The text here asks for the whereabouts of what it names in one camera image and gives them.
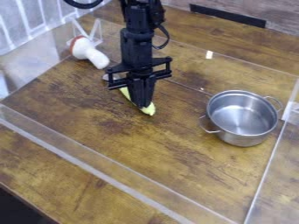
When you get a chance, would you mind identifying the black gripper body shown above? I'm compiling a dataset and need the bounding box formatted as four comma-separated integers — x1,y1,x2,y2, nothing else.
106,29,172,89

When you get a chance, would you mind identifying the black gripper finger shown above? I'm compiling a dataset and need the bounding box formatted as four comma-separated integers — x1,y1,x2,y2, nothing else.
142,76,156,108
126,79,142,108

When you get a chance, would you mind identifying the green handled metal spoon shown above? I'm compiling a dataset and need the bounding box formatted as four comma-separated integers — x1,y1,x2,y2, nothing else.
102,73,154,116

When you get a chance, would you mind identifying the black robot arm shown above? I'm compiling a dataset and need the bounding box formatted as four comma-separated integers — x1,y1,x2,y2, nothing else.
106,0,172,108

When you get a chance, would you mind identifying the clear acrylic stand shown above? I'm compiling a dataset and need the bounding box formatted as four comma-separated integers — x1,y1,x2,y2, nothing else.
66,18,102,46

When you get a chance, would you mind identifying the white mushroom toy red cap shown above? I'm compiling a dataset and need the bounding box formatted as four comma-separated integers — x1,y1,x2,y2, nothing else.
69,36,109,69

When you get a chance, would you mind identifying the stainless steel pot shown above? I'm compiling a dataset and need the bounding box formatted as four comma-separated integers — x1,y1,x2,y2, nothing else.
198,90,283,147

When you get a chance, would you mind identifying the black bar on table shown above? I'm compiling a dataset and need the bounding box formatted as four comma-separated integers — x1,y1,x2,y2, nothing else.
189,3,267,28

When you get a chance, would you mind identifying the black cable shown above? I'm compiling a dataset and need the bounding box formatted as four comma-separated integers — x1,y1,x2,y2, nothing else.
61,0,172,51

